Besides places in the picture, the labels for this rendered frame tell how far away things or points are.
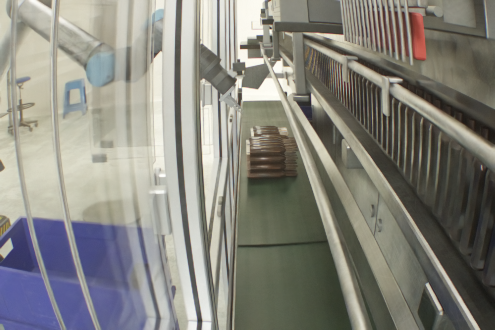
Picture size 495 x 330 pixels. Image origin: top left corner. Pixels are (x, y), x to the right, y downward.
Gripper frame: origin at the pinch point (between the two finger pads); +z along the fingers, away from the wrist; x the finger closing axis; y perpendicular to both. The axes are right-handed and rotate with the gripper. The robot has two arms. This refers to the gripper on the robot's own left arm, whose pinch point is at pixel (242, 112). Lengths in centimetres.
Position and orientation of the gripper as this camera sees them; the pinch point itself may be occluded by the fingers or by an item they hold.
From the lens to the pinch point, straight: 126.0
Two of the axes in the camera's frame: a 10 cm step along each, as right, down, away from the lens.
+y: 6.9, -7.0, -2.0
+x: 0.2, -2.6, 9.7
